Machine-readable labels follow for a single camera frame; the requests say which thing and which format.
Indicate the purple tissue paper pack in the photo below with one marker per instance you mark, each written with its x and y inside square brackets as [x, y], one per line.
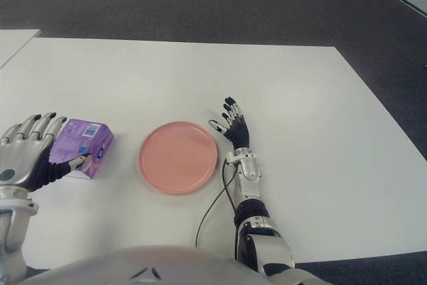
[71, 143]

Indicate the pink round plate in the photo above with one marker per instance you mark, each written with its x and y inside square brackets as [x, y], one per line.
[178, 158]

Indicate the silver robot torso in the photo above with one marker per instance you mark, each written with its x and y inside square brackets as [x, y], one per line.
[133, 265]

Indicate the right robot hand black palm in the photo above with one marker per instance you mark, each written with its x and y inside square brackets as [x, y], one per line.
[239, 131]

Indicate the left robot hand silver back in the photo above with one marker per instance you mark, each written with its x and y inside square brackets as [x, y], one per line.
[23, 155]

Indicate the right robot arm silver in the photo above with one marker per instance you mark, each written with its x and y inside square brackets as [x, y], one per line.
[250, 168]

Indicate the white laminate table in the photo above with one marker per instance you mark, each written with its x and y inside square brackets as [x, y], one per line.
[13, 43]

